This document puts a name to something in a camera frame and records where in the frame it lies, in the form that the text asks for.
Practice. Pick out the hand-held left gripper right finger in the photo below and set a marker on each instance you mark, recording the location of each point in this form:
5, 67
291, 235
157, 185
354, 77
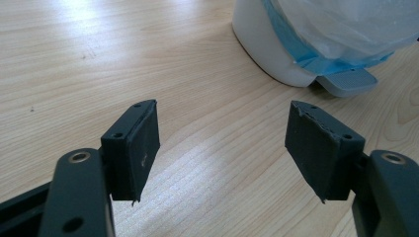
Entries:
316, 151

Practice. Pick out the white pedal bin grey lid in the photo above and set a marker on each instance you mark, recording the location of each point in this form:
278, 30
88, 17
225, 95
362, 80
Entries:
263, 49

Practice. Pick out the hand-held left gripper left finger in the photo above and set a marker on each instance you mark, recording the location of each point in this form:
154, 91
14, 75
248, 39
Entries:
138, 154

